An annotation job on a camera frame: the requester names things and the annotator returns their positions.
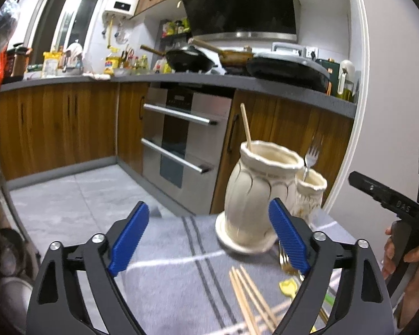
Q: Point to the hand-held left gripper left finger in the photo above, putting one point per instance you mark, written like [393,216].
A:
[129,242]

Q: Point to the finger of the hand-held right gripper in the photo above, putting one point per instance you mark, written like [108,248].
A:
[387,195]

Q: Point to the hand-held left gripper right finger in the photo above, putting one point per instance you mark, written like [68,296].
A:
[288,242]

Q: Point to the gold fork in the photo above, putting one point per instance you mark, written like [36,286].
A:
[284,263]

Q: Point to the small cream ceramic vase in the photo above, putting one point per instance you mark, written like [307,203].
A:
[312,199]

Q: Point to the wooden chopstick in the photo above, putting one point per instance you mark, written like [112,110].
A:
[260,295]
[245,125]
[251,298]
[242,303]

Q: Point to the large cream ceramic vase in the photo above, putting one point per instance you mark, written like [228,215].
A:
[251,195]

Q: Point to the grey striped tablecloth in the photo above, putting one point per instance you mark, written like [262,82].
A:
[181,244]

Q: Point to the silver fork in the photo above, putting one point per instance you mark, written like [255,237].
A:
[311,155]

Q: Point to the stainless steel oven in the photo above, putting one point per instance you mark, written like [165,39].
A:
[181,146]

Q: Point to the wooden base cabinet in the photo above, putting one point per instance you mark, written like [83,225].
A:
[282,122]

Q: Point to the white top oil dispenser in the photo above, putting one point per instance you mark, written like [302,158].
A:
[345,73]

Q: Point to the wooden chopsticks and spoons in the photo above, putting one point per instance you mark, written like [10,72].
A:
[56,129]

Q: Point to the dark green appliance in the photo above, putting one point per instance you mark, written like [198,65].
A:
[326,68]

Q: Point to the black electric griddle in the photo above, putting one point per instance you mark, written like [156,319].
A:
[286,69]

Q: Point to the grey kitchen countertop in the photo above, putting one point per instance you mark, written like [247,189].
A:
[73,79]

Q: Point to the row of condiment bottles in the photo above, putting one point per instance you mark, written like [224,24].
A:
[136,62]

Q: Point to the brown frying pan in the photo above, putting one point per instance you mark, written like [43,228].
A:
[235,59]

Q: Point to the black wok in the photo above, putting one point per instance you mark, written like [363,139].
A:
[188,61]

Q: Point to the yellow food bag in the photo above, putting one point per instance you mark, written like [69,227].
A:
[51,64]

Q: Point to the white cloth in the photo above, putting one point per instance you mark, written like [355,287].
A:
[73,52]

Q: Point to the shelf of seasoning packets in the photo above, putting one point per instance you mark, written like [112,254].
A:
[174,27]

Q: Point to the kitchen window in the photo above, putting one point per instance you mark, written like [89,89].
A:
[73,10]

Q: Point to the black range hood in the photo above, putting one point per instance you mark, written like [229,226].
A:
[237,3]

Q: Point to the clear plastic bag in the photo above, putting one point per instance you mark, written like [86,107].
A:
[5,24]

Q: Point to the white wall socket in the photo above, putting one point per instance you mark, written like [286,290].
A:
[311,52]

